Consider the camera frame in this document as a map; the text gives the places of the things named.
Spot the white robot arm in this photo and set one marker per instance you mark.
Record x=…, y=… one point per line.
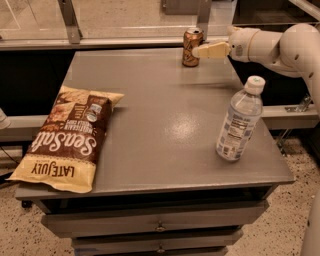
x=291, y=226

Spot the upper grey drawer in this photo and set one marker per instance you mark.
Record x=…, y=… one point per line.
x=135, y=221

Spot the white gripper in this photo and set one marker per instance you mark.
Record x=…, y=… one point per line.
x=239, y=44

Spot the grey drawer cabinet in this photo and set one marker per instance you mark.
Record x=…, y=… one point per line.
x=160, y=147

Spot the clear plastic water bottle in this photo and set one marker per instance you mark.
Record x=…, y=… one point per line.
x=244, y=111

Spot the grey drawer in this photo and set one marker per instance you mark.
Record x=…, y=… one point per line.
x=135, y=221
x=174, y=243

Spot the metal drawer knob lower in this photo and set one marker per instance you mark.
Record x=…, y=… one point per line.
x=160, y=250

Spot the metal drawer knob upper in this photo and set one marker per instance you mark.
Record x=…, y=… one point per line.
x=160, y=228

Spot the lower grey drawer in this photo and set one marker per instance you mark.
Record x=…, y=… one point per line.
x=174, y=243

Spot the brown yellow chips bag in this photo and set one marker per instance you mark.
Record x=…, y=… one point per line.
x=65, y=151

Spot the metal drawer knob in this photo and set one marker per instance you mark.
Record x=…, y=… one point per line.
x=160, y=228
x=160, y=250

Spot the orange soda can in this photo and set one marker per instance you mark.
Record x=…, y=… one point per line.
x=192, y=38

